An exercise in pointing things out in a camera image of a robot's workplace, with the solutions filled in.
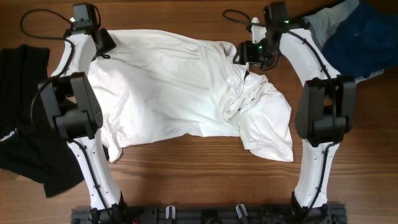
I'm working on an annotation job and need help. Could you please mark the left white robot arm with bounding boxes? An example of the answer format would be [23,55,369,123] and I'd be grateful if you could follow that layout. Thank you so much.
[39,3,128,223]

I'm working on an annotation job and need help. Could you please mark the light grey garment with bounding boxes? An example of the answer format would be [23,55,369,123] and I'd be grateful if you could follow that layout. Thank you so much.
[303,1,384,82]

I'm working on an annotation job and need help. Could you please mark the black t-shirt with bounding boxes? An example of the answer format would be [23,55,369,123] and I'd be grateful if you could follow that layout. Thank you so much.
[1,45,84,197]

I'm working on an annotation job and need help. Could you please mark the white polo shirt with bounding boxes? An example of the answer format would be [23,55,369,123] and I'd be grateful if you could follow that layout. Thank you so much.
[88,30,294,162]

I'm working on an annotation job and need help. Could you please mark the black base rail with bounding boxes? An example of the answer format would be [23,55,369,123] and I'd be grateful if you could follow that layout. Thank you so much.
[70,203,348,224]

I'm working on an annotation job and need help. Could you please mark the navy blue shirt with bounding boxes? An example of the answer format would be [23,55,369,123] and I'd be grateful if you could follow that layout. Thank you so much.
[322,1,397,79]

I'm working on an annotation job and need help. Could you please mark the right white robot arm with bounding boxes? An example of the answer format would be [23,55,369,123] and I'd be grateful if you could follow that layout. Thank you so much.
[233,1,356,223]

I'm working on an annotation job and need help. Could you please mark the black garment under pile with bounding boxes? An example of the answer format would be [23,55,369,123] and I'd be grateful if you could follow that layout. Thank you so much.
[290,0,344,22]

